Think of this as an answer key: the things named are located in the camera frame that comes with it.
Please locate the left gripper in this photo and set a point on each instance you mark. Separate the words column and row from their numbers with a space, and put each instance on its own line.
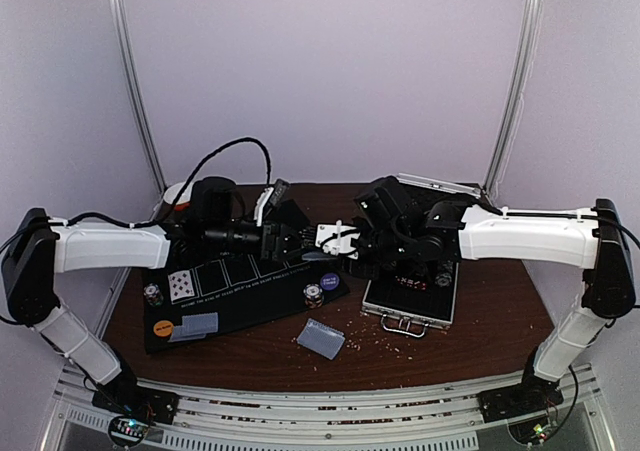
column 272, row 246

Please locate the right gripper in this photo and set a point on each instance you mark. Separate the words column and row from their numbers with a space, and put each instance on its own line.
column 364, row 244

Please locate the playing card deck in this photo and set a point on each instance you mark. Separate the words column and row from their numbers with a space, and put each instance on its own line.
column 318, row 244

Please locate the chip row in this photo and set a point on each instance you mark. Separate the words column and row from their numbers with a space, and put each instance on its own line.
column 444, row 274

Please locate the aluminium poker case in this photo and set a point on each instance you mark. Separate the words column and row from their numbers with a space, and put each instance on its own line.
column 410, row 312

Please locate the poker chip stack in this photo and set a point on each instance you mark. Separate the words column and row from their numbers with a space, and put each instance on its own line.
column 153, row 295
column 313, row 296

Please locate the purple small blind button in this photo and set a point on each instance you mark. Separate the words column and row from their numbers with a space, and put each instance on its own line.
column 330, row 281

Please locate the black poker mat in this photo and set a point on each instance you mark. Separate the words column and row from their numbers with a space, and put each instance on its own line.
column 244, row 290

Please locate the face-up community card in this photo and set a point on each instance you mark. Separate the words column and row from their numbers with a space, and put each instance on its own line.
column 181, row 286

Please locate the orange big blind button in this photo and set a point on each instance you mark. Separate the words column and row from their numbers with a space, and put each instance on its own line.
column 163, row 329

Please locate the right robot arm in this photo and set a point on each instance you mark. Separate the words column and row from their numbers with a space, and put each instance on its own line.
column 590, row 239

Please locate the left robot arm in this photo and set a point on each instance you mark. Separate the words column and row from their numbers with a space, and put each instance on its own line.
column 43, row 247

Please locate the red dice in case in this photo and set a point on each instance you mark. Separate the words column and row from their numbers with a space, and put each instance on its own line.
column 414, row 283

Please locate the orange white bowl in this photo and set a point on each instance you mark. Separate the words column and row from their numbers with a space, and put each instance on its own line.
column 175, row 191

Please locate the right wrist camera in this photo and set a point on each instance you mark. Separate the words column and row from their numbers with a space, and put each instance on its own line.
column 382, row 200

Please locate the right aluminium frame post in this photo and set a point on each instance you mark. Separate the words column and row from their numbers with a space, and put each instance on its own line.
column 514, row 105

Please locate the aluminium frame post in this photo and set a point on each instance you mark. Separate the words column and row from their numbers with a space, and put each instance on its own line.
column 118, row 11
column 514, row 105

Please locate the left aluminium frame post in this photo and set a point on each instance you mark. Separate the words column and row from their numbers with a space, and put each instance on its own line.
column 118, row 11

